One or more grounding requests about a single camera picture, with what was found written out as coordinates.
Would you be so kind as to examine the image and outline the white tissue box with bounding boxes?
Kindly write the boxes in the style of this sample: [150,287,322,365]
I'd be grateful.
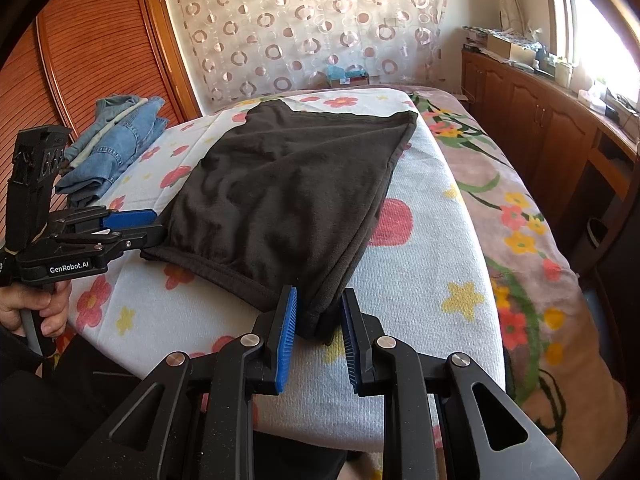
[577,87,606,109]

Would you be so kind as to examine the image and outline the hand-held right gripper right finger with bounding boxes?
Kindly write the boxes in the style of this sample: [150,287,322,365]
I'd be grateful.
[341,287,581,480]

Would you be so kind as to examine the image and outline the circle patterned sheer curtain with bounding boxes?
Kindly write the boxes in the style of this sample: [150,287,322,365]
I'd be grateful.
[165,0,448,103]

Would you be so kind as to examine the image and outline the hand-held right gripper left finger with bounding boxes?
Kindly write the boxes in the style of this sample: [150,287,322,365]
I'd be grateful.
[82,285,299,480]

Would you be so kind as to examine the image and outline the black pants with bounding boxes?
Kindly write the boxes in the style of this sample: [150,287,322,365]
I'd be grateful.
[140,101,420,346]

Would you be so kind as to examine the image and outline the brown louvered wooden wardrobe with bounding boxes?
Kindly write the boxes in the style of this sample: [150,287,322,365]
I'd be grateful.
[0,0,203,221]

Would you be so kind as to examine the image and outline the dark trash bin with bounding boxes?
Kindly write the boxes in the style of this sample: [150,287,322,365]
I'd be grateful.
[585,217,611,261]

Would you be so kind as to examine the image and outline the flat cardboard box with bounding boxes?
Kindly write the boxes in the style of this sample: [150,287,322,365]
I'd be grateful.
[487,35,538,63]

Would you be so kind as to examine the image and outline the strawberry print white towel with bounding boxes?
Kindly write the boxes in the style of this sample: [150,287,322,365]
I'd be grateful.
[50,87,506,456]

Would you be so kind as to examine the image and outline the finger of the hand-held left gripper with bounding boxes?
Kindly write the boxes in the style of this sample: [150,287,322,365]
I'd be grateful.
[102,208,158,233]
[107,224,167,257]

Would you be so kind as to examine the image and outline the blue denim folded jeans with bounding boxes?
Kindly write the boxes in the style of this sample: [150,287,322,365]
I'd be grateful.
[55,97,169,207]

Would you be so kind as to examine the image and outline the faded grey-blue folded jeans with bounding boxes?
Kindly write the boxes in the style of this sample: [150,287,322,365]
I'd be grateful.
[65,94,143,171]

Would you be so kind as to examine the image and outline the wooden framed window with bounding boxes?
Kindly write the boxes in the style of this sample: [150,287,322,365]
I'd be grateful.
[542,0,640,111]

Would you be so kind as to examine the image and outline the small cardboard box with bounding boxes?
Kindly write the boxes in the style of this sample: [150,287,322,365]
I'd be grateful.
[327,72,371,87]

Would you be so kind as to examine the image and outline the person's left hand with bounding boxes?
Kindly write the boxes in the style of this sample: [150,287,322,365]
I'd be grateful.
[0,280,73,338]

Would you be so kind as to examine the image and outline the floral pink blanket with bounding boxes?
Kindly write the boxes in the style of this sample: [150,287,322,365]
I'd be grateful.
[210,82,631,480]

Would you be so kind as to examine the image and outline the long wooden cabinet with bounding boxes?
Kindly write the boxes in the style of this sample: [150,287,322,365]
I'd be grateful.
[460,47,640,281]

